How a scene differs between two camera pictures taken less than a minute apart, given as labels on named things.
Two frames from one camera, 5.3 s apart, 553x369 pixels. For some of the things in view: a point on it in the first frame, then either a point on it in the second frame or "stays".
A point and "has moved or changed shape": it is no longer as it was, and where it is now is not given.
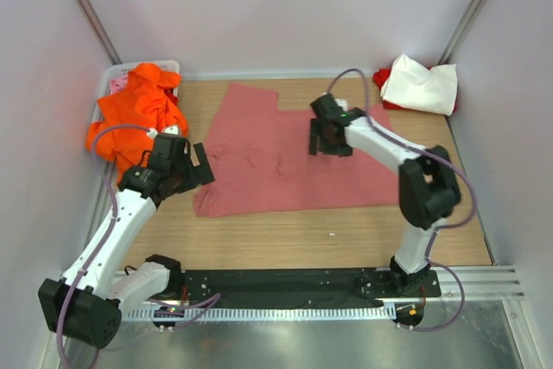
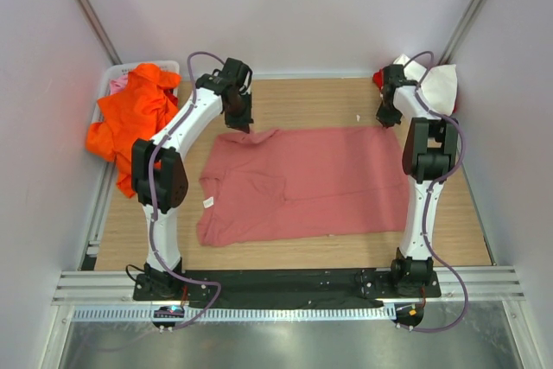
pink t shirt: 260,162 has moved or changed shape
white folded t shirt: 412,85 stays
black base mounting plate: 295,287 stays
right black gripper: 325,143 → 388,114
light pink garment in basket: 118,84 stays
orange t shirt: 131,116 stays
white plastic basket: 123,67 stays
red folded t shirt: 378,78 stays
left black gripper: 197,166 → 238,117
